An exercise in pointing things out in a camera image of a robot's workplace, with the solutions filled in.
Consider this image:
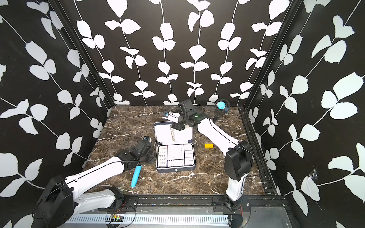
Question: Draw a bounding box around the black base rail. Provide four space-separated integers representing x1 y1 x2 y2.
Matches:
123 194 289 213

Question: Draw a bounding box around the cyan ball on tripod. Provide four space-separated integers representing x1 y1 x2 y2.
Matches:
216 99 231 114

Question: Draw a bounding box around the small circuit board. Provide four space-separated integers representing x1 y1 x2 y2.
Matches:
110 215 124 223

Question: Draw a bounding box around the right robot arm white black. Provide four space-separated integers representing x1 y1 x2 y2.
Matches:
162 99 253 211

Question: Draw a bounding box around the black mini tripod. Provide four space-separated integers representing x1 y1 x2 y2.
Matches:
213 111 226 123

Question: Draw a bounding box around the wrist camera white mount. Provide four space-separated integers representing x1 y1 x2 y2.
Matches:
162 111 180 123
144 136 152 143

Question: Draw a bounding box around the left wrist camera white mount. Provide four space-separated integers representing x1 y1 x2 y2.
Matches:
144 136 152 143

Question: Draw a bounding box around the yellow block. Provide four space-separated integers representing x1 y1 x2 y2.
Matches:
204 143 214 149

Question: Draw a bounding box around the white perforated cable tray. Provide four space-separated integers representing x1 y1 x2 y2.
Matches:
66 214 229 226

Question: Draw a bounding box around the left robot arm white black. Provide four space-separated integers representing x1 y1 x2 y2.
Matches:
31 136 155 228

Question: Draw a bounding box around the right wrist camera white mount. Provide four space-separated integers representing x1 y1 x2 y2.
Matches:
162 111 180 123

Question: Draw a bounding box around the cyan marker pen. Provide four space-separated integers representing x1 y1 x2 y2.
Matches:
131 165 142 188

